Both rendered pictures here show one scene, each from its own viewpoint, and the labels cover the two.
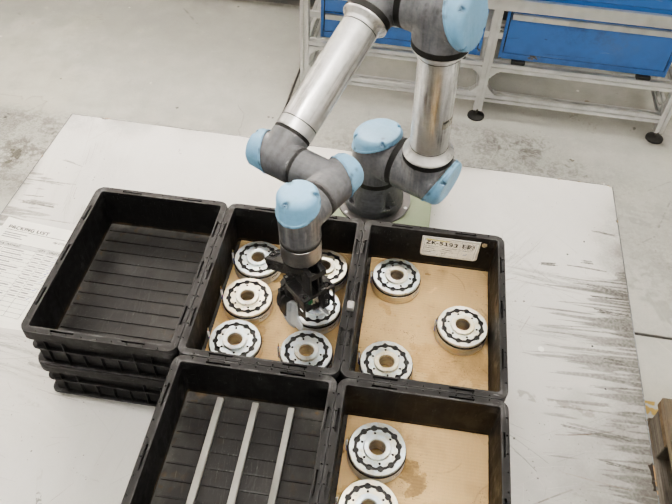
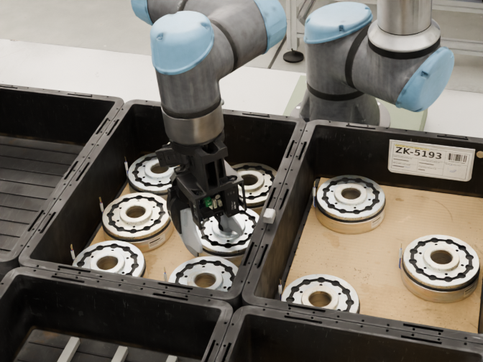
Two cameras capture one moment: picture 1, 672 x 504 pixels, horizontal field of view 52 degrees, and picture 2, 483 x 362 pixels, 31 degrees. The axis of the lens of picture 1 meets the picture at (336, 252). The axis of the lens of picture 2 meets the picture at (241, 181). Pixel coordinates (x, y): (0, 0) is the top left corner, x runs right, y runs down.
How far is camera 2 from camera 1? 36 cm
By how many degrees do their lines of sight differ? 13
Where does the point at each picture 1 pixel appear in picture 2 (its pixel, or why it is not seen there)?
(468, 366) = (448, 317)
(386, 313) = (332, 245)
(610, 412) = not seen: outside the picture
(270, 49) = not seen: hidden behind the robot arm
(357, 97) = not seen: hidden behind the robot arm
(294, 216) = (172, 53)
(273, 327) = (167, 256)
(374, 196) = (336, 109)
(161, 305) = (22, 225)
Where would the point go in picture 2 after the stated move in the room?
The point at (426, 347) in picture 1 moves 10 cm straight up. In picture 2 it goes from (386, 290) to (390, 235)
